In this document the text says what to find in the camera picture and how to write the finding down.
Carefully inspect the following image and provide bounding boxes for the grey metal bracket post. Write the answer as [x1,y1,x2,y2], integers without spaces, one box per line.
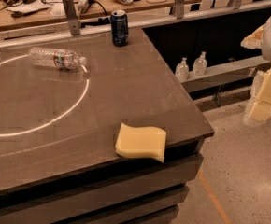
[62,0,80,35]

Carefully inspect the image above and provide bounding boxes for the right hand sanitizer bottle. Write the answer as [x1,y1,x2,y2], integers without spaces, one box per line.
[193,51,207,76]

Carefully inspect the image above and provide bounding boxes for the yellow sponge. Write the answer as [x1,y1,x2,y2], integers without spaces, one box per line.
[115,123,166,162]

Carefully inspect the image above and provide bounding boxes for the middle dark drawer front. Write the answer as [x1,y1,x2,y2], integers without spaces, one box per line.
[70,185,189,224]

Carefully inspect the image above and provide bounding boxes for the clear plastic water bottle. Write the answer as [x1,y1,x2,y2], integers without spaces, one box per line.
[28,47,87,70]

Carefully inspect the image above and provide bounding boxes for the hand sanitizer bottle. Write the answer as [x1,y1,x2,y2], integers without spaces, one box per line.
[193,51,207,76]
[175,57,189,82]

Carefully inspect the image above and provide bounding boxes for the dark drawer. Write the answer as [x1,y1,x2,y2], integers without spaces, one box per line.
[122,205,179,224]
[0,154,203,224]
[70,185,189,224]

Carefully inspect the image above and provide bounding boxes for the grey metal shelf rail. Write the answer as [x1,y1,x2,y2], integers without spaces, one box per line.
[182,56,271,92]

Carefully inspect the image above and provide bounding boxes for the grey metal rail post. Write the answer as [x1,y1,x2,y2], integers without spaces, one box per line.
[174,0,184,19]

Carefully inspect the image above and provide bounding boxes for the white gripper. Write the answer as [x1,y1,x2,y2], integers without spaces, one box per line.
[240,17,271,127]

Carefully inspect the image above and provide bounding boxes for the left hand sanitizer bottle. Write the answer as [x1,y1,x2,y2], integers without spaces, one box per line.
[175,57,189,82]

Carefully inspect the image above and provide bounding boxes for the lower dark drawer front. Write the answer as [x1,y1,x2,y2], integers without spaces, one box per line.
[122,205,179,224]

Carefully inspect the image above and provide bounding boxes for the blue pepsi can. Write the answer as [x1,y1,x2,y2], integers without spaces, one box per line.
[110,10,128,47]

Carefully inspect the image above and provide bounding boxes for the upper dark drawer front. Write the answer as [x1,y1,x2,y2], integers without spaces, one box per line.
[0,154,203,224]

